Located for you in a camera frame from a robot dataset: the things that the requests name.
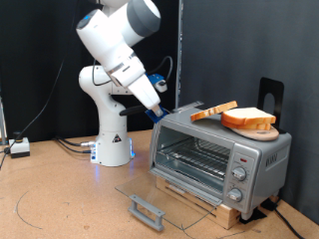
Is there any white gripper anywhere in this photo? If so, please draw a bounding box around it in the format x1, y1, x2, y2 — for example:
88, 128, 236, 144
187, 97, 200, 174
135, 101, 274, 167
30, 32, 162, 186
128, 73, 164, 118

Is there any white bread slice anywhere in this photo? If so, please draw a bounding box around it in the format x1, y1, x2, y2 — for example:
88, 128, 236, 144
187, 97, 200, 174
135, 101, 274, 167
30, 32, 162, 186
220, 107, 277, 126
189, 100, 239, 122
221, 119, 273, 131

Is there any glass oven door with handle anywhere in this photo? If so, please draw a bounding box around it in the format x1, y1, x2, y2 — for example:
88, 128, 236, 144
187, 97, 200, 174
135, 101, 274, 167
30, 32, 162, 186
115, 166, 223, 232

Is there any silver oven knob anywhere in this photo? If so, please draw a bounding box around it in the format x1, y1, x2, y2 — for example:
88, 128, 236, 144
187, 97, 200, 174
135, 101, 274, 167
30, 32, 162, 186
226, 187, 243, 203
231, 166, 248, 182

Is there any silver toaster oven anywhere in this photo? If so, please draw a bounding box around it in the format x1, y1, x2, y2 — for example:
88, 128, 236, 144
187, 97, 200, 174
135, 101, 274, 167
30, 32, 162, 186
148, 105, 293, 221

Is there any vertical metal pole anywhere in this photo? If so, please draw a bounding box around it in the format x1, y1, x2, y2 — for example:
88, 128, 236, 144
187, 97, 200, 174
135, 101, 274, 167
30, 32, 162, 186
174, 0, 184, 109

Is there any dark gray backdrop curtain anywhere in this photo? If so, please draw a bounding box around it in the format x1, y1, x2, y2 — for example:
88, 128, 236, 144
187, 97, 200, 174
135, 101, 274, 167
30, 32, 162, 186
180, 0, 319, 225

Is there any round wooden cutting board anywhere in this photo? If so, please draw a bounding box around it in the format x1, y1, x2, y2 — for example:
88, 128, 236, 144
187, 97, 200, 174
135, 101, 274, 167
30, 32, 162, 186
228, 124, 280, 142

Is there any black metal bookend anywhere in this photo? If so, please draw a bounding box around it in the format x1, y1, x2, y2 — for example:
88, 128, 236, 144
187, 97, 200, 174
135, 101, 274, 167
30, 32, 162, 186
257, 77, 286, 134

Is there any slotted wooden base block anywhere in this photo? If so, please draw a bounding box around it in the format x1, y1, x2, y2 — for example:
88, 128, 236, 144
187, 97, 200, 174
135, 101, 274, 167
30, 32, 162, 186
155, 175, 242, 231

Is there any black foot pad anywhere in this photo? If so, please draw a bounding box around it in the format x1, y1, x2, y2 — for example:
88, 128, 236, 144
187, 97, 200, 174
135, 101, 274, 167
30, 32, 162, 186
260, 198, 279, 212
238, 207, 268, 225

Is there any black backdrop curtain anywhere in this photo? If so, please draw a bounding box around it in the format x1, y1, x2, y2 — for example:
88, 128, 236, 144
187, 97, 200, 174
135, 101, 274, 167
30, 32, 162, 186
0, 0, 178, 143

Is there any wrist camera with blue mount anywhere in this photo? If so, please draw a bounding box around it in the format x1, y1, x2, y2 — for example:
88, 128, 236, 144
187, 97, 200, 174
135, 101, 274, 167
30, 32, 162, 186
147, 73, 168, 94

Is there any black camera cable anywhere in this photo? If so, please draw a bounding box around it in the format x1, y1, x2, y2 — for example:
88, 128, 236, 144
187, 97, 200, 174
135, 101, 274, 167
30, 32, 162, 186
91, 55, 174, 88

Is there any oven wire rack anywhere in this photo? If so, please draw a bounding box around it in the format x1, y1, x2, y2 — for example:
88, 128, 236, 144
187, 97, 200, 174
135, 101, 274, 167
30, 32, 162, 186
156, 137, 232, 180

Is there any black cable with silver connector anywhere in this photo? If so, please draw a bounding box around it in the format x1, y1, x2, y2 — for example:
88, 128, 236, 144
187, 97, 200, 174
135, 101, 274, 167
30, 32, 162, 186
54, 135, 98, 148

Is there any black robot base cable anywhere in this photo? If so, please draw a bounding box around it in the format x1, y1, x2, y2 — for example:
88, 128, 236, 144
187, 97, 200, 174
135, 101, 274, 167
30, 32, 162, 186
57, 139, 94, 154

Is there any long hanging black cable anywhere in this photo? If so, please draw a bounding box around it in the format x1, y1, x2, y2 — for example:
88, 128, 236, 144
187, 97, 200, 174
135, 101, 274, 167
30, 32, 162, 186
0, 0, 81, 167

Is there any gray metal frame leg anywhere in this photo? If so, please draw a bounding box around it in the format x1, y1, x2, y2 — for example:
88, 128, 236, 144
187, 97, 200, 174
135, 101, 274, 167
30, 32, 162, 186
0, 96, 8, 146

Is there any black oven power cable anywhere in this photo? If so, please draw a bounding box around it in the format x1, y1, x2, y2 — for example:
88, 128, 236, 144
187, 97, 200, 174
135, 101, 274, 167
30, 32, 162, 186
273, 208, 305, 239

